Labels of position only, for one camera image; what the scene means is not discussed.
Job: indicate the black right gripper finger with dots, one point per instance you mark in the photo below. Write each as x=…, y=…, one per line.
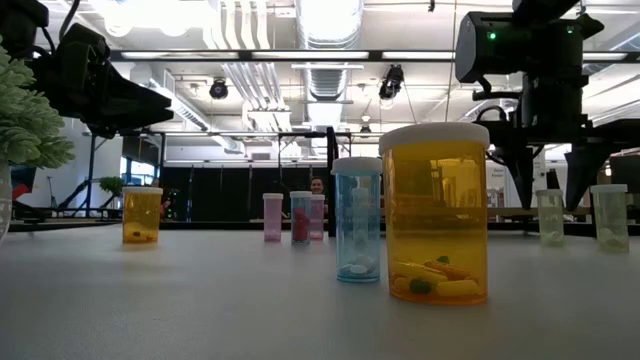
x=521, y=170
x=582, y=175

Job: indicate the dark monitor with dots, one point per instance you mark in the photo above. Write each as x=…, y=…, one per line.
x=625, y=175

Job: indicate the black partition wall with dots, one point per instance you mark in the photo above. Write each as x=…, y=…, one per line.
x=225, y=195

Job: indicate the artificial green potted plant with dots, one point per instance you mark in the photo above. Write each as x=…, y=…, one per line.
x=25, y=125

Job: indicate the black ceiling spotlight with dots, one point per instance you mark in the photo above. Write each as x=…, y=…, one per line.
x=218, y=89

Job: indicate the silver ventilation duct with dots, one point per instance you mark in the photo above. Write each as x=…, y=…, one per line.
x=327, y=40

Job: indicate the small pink pill bottle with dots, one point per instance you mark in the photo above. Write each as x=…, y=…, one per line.
x=272, y=217
x=318, y=220

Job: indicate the blue bottle with white pills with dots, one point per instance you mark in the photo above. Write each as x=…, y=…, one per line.
x=357, y=225

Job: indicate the blue bottle with red pills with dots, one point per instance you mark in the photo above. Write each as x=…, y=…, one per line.
x=300, y=220

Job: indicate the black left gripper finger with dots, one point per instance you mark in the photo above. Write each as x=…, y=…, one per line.
x=130, y=102
x=135, y=125

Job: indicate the background potted plant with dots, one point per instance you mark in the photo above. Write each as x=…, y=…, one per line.
x=111, y=185

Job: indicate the black overhead crossbar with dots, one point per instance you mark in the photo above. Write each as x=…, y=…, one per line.
x=245, y=56

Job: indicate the person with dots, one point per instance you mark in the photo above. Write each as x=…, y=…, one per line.
x=316, y=185
x=163, y=205

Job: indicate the large orange pill bottle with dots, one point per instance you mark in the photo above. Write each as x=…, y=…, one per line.
x=435, y=225
x=142, y=220

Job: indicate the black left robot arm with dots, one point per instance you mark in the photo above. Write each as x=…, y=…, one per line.
x=20, y=25

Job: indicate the black overhead camera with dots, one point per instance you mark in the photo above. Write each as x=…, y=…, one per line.
x=391, y=82

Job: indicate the wooden shelf board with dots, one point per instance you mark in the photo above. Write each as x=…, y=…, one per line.
x=502, y=212

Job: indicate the black shelf post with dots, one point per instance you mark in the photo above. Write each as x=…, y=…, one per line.
x=332, y=150

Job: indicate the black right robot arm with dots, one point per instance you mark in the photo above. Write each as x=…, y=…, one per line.
x=520, y=45

